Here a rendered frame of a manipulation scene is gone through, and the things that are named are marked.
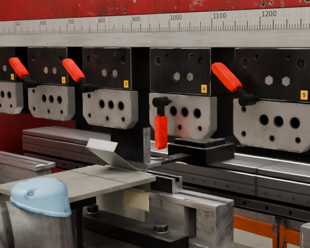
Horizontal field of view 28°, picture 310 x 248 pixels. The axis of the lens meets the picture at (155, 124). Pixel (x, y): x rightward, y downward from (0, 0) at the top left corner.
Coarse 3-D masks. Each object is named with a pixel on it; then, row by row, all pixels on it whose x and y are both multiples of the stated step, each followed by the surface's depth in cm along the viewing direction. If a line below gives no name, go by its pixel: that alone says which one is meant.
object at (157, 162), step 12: (168, 144) 148; (180, 144) 147; (192, 144) 144; (204, 144) 142; (216, 144) 145; (228, 144) 147; (168, 156) 141; (180, 156) 141; (192, 156) 143; (204, 156) 141; (216, 156) 143; (228, 156) 147
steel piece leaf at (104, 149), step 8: (88, 144) 129; (96, 144) 127; (104, 144) 126; (112, 144) 124; (96, 152) 128; (104, 152) 126; (112, 152) 123; (104, 160) 133; (112, 160) 130; (120, 160) 127; (128, 168) 130; (136, 168) 128
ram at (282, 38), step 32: (0, 0) 151; (32, 0) 142; (64, 0) 134; (96, 0) 127; (128, 0) 121; (160, 0) 115; (192, 0) 110; (224, 0) 105; (256, 0) 101; (288, 0) 97; (96, 32) 128; (128, 32) 122; (160, 32) 116; (192, 32) 111; (224, 32) 106; (256, 32) 101; (288, 32) 97
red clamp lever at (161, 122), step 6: (156, 102) 112; (162, 102) 113; (168, 102) 114; (162, 108) 114; (162, 114) 114; (156, 120) 113; (162, 120) 113; (156, 126) 114; (162, 126) 113; (156, 132) 114; (162, 132) 114; (156, 138) 114; (162, 138) 114; (156, 144) 114; (162, 144) 114
